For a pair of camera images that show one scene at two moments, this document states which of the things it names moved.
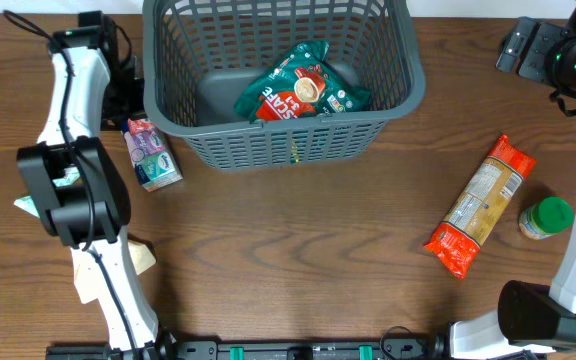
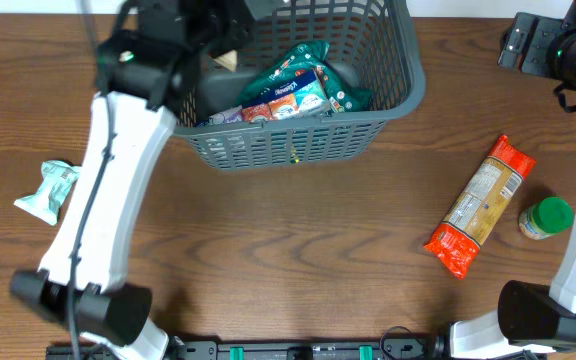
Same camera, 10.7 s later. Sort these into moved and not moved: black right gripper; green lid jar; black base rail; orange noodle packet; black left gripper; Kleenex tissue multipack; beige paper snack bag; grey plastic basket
Moved: Kleenex tissue multipack; black left gripper; beige paper snack bag
Not moved: green lid jar; black base rail; black right gripper; grey plastic basket; orange noodle packet
